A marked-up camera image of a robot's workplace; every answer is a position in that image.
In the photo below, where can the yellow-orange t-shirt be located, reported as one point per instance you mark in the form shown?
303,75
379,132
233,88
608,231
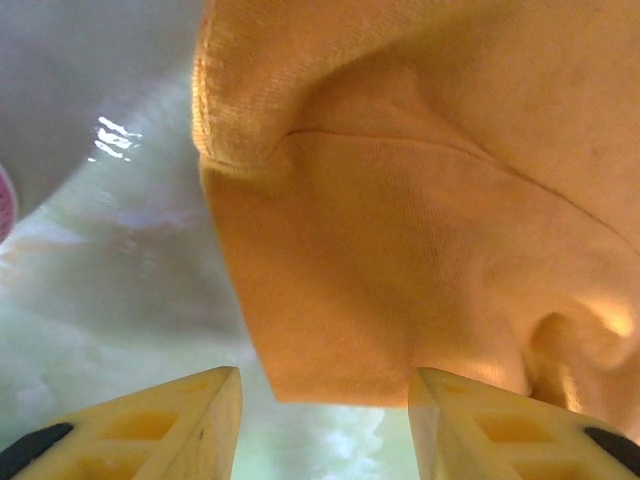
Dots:
400,200

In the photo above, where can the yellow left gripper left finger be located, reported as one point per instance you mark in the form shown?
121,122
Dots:
140,440

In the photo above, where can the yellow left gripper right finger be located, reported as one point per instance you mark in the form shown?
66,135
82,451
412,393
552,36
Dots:
500,440

